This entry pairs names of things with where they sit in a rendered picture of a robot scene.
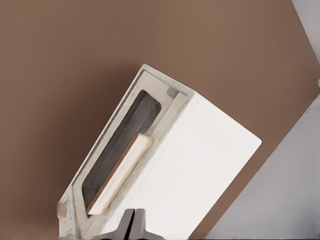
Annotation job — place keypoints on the pale round oven knob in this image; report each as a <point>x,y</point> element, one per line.
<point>62,210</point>

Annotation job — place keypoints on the white oven door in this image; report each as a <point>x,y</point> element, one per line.
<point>117,140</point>

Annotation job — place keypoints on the white oven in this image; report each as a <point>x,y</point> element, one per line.
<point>200,160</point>

